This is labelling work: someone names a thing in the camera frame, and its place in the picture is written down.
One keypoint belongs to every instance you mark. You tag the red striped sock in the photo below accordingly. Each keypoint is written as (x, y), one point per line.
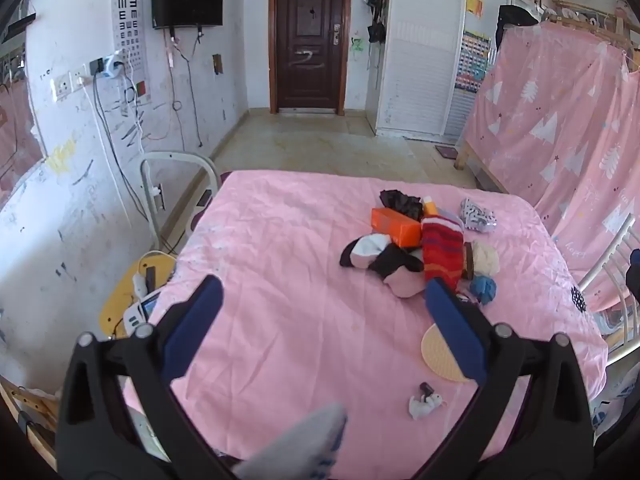
(441, 250)

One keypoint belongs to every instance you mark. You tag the dark floor scale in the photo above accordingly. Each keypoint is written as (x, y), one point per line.
(445, 151)

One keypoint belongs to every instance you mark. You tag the pink tree print curtain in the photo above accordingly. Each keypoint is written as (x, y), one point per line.
(560, 125)

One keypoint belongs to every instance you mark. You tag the eye chart poster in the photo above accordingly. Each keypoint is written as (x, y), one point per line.
(129, 25)

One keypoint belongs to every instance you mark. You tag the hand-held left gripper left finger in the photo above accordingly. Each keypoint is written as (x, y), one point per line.
(195, 330)

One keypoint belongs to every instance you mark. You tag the hanging dark bags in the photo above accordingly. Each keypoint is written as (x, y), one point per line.
(378, 10)

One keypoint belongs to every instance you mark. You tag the pink bed sheet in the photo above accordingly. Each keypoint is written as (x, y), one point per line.
(300, 280)

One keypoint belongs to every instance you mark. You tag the black jacket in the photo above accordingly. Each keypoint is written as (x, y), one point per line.
(515, 20)

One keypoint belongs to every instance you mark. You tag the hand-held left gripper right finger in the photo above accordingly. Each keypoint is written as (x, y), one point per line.
(455, 332)

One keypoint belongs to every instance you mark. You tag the wooden rack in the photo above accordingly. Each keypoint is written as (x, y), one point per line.
(30, 410)

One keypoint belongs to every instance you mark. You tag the wooden bed frame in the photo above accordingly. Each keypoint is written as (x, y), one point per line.
(465, 157)

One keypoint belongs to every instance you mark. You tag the brown wall switch box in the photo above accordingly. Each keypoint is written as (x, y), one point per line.
(217, 64)

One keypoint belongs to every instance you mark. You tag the white slatted metal chair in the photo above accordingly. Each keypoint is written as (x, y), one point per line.
(607, 255)

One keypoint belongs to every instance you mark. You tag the orange box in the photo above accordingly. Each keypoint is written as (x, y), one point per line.
(395, 226)

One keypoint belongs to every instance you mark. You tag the white louvered wardrobe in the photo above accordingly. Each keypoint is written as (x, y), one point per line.
(422, 50)

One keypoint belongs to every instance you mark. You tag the small white toy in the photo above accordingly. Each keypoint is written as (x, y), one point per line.
(424, 404)

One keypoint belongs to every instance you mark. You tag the black white pink sock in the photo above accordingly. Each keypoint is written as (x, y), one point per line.
(387, 262)

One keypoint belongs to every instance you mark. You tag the black plastic bag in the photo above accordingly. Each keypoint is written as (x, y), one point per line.
(400, 203)

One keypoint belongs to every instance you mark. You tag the colourful wall chart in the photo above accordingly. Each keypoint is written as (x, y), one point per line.
(472, 62)

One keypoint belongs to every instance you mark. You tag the orange capped bottle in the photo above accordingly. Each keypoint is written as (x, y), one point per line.
(429, 207)

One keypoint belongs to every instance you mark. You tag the white wall socket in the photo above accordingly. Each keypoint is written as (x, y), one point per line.
(81, 77)
(62, 86)

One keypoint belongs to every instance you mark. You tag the white plug charger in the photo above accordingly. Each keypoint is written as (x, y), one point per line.
(112, 67)

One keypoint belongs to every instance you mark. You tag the beige round silicone mat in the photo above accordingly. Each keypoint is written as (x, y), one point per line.
(442, 355)

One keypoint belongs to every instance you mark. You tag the yellow plastic stool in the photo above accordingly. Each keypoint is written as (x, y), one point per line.
(117, 295)

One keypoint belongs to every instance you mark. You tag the white blue handheld device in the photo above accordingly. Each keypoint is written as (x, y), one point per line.
(142, 312)

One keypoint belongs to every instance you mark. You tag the blue small sock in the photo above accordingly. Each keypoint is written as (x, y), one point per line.
(484, 289)

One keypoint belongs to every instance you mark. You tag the brown wooden door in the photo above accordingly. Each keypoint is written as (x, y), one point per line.
(310, 35)

